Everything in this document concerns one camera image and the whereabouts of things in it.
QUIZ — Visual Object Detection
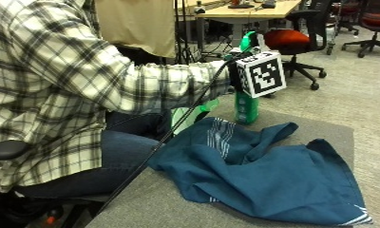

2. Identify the green spray bottle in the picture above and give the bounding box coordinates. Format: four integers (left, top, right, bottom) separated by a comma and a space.
225, 30, 263, 126

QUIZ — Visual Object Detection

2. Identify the white cube with black markers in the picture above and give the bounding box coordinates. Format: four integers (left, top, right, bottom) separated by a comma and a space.
235, 50, 290, 100

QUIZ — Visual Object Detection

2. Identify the black stand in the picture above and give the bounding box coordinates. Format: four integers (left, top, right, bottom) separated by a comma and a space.
173, 0, 197, 66

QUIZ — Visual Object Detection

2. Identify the red and black office chair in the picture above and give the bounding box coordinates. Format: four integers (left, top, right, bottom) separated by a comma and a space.
263, 0, 330, 91
342, 0, 380, 59

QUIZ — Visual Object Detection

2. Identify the wooden desk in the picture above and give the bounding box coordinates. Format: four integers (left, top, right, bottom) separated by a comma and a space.
194, 0, 304, 52

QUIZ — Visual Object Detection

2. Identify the blue cloth with white stripes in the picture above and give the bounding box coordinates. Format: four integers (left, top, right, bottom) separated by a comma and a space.
146, 117, 375, 227

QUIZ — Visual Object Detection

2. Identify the the person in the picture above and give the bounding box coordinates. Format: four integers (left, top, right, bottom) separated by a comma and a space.
0, 0, 234, 199

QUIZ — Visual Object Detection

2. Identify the black office chair armrest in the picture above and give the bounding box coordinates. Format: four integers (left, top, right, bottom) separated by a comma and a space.
0, 140, 34, 162

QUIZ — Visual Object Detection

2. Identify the black cable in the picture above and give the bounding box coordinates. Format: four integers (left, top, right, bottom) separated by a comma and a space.
98, 54, 247, 214

